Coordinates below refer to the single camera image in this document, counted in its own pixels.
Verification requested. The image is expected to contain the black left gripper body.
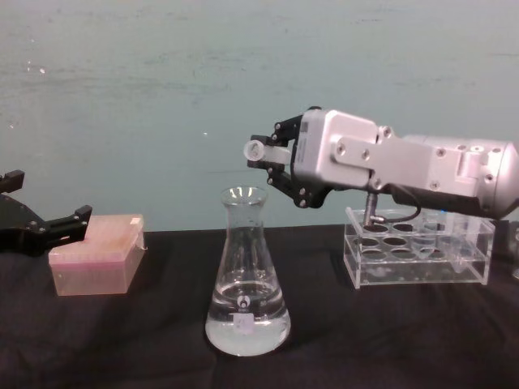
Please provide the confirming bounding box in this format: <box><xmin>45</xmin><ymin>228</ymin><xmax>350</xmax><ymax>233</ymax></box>
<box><xmin>0</xmin><ymin>190</ymin><xmax>52</xmax><ymax>258</ymax></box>

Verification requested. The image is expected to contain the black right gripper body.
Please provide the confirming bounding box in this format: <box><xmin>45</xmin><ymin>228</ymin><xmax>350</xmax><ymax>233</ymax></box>
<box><xmin>290</xmin><ymin>120</ymin><xmax>346</xmax><ymax>212</ymax></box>

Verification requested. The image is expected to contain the small white plastic tube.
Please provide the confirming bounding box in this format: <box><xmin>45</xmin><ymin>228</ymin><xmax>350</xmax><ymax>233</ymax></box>
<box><xmin>242</xmin><ymin>139</ymin><xmax>294</xmax><ymax>165</ymax></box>

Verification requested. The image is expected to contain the pink pipette tip box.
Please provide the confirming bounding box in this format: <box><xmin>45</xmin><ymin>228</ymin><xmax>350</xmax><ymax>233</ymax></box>
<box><xmin>48</xmin><ymin>213</ymin><xmax>147</xmax><ymax>297</ymax></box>

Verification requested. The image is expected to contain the clear glass conical flask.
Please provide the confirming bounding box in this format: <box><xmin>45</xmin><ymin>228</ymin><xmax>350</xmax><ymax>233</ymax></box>
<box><xmin>204</xmin><ymin>186</ymin><xmax>293</xmax><ymax>358</ymax></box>

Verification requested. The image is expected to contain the clear conical plastic tube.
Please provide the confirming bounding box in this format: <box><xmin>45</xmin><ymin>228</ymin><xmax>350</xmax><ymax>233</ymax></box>
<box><xmin>410</xmin><ymin>210</ymin><xmax>438</xmax><ymax>261</ymax></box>

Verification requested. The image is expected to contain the clear acrylic tube rack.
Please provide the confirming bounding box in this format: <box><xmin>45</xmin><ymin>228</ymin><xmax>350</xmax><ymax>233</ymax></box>
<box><xmin>343</xmin><ymin>206</ymin><xmax>497</xmax><ymax>290</ymax></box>

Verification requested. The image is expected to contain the black table cloth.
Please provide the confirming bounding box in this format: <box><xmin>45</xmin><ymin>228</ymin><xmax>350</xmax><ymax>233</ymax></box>
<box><xmin>0</xmin><ymin>220</ymin><xmax>519</xmax><ymax>389</ymax></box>

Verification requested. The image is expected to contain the thin dark cable silver plug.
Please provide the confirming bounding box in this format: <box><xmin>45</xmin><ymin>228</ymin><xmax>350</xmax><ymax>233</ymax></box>
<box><xmin>362</xmin><ymin>191</ymin><xmax>422</xmax><ymax>226</ymax></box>

